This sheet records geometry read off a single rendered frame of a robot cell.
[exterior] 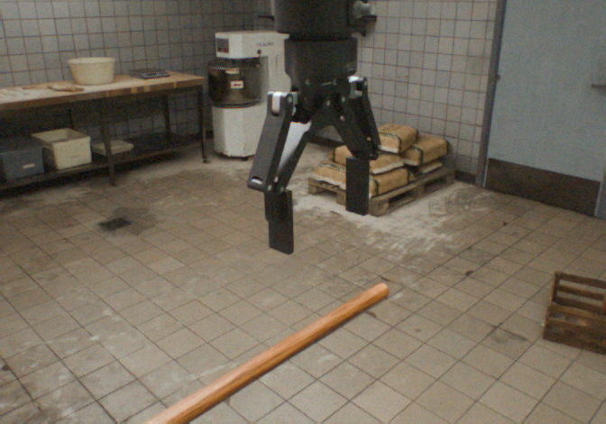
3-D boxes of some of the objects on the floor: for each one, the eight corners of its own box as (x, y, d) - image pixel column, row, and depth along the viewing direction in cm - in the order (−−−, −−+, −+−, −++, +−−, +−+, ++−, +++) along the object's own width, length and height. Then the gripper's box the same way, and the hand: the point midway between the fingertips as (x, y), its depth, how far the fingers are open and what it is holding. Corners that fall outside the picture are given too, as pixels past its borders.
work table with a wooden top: (-14, 218, 431) (-39, 107, 399) (-41, 194, 484) (-65, 95, 452) (211, 161, 576) (206, 78, 544) (170, 148, 629) (164, 69, 597)
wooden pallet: (377, 217, 434) (378, 201, 429) (307, 193, 487) (307, 178, 482) (454, 183, 513) (455, 169, 508) (387, 165, 566) (387, 152, 561)
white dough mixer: (233, 167, 561) (226, 36, 514) (200, 155, 600) (191, 32, 553) (296, 150, 622) (295, 31, 575) (262, 141, 661) (260, 29, 614)
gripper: (258, 46, 43) (269, 281, 51) (416, 30, 61) (407, 207, 68) (198, 42, 48) (216, 259, 55) (362, 28, 65) (358, 194, 73)
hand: (322, 221), depth 61 cm, fingers open, 13 cm apart
